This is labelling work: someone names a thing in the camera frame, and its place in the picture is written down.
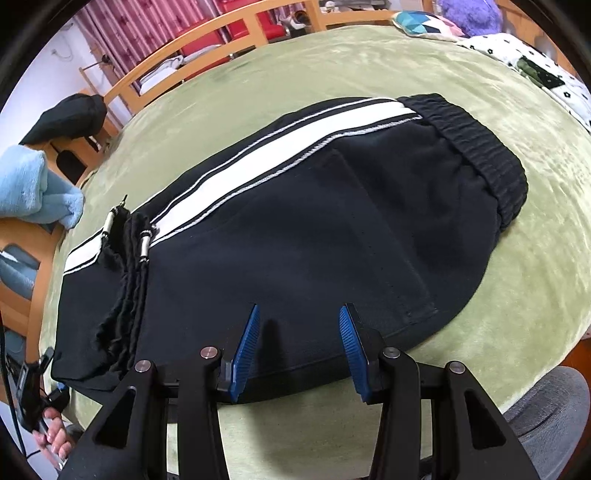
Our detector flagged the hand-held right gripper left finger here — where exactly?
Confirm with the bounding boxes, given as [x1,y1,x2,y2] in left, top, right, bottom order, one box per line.
[60,304,262,480]

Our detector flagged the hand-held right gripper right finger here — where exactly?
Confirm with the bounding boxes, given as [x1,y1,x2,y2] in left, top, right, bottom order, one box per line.
[338,304,539,480]

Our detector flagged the black pants with white stripe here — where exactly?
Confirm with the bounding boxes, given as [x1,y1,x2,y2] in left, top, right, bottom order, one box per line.
[51,92,529,402]

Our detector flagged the person's left hand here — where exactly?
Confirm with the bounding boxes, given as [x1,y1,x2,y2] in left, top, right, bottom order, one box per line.
[34,413,77,469]

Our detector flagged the green bed blanket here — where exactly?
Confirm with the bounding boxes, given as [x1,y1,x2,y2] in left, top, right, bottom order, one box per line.
[39,23,591,480]

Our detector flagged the light blue fleece blanket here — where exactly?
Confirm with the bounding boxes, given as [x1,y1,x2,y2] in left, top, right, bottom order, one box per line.
[0,145,85,305]

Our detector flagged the person's grey trouser leg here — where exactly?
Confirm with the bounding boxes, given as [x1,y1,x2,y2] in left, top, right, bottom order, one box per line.
[503,364,591,480]

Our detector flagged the black garment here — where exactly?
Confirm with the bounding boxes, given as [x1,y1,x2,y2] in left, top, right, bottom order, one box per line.
[18,93,109,146]

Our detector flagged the red chair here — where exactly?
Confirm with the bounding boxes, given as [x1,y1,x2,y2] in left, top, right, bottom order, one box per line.
[178,16,232,70]
[217,0,284,44]

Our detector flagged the wooden coat rack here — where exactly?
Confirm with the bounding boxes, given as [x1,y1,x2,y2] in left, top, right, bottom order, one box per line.
[78,54,114,100]

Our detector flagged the geometric patterned pillow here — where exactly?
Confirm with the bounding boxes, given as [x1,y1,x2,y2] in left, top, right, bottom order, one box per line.
[392,11,469,43]

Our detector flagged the dark green patterned cloth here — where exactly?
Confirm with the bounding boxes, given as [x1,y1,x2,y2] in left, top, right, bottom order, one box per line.
[517,55,565,89]

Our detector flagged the red floral curtain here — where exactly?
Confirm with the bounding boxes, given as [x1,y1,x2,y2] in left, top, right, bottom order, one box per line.
[154,0,227,44]
[76,0,160,84]

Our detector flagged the purple plush toy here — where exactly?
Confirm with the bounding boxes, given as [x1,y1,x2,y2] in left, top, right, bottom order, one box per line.
[436,0,503,38]

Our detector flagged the wooden bed frame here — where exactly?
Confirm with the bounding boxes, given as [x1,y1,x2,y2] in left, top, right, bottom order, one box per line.
[0,0,525,365]

